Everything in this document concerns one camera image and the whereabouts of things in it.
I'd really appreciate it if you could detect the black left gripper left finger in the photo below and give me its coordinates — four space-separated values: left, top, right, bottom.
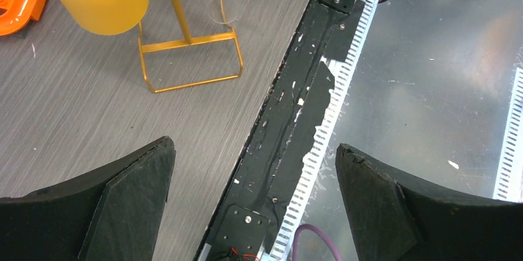
1 136 176 260

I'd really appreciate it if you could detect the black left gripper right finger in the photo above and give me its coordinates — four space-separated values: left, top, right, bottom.
336 144 522 260

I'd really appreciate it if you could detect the gold wire wine glass rack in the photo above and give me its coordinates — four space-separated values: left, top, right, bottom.
138 0 245 93

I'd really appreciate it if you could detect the black taped front rail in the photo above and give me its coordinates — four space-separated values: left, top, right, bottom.
195 0 378 260

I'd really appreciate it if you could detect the white slotted cable duct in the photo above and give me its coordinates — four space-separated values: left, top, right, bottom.
260 0 377 260

